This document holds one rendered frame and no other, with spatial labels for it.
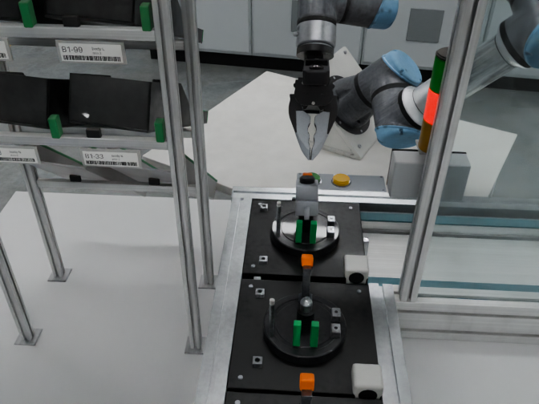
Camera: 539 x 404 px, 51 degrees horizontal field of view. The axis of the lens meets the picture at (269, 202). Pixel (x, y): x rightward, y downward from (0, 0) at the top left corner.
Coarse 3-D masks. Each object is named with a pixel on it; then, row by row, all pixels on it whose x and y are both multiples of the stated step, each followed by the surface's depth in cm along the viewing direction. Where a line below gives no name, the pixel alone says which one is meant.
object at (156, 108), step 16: (80, 80) 83; (96, 80) 83; (112, 80) 82; (128, 80) 82; (80, 96) 84; (96, 96) 83; (112, 96) 83; (128, 96) 82; (144, 96) 82; (160, 96) 85; (80, 112) 84; (96, 112) 84; (112, 112) 83; (128, 112) 83; (144, 112) 82; (160, 112) 86; (208, 112) 109; (128, 128) 83; (144, 128) 83
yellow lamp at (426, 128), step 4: (424, 120) 86; (424, 124) 86; (428, 124) 85; (424, 128) 86; (428, 128) 85; (420, 132) 88; (424, 132) 86; (428, 132) 85; (420, 136) 88; (424, 136) 86; (428, 136) 86; (420, 140) 88; (424, 140) 87; (428, 140) 86; (420, 144) 88; (424, 144) 87; (420, 148) 88; (424, 148) 87
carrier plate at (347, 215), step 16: (256, 208) 124; (272, 208) 124; (288, 208) 124; (320, 208) 124; (336, 208) 124; (352, 208) 124; (256, 224) 119; (352, 224) 119; (256, 240) 115; (272, 240) 115; (352, 240) 115; (256, 256) 111; (272, 256) 111; (288, 256) 111; (336, 256) 111; (256, 272) 107; (272, 272) 108; (288, 272) 108; (320, 272) 108; (336, 272) 108
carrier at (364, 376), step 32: (256, 288) 104; (288, 288) 104; (320, 288) 104; (352, 288) 104; (256, 320) 98; (288, 320) 95; (320, 320) 95; (352, 320) 98; (256, 352) 92; (288, 352) 90; (320, 352) 90; (352, 352) 93; (256, 384) 87; (288, 384) 87; (320, 384) 88; (352, 384) 87
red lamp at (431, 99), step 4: (428, 92) 83; (432, 92) 82; (428, 96) 83; (432, 96) 82; (436, 96) 82; (428, 100) 84; (432, 100) 83; (436, 100) 82; (428, 104) 84; (432, 104) 83; (428, 108) 84; (432, 108) 83; (424, 112) 85; (428, 112) 84; (432, 112) 83; (424, 116) 85; (428, 116) 84; (432, 116) 84; (428, 120) 85; (432, 120) 84
